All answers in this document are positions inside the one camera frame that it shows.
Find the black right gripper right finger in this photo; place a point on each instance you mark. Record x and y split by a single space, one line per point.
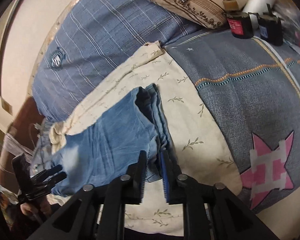
209 212

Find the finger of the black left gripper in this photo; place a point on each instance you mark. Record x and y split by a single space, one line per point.
52 170
50 181

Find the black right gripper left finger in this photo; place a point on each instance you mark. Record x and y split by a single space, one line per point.
97 212

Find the blue denim jeans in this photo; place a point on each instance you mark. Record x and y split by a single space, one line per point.
104 150

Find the person's left hand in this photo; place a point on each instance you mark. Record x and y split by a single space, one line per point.
44 206

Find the lilac cloth on headboard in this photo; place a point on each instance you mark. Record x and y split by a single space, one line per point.
11 145

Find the brown headboard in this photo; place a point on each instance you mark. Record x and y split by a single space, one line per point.
19 129

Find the cream leaf-print quilt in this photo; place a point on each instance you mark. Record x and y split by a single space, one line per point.
199 144

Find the blue plaid pillow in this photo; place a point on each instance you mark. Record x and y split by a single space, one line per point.
95 38

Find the white charger with cable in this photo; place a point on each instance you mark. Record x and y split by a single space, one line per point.
37 130

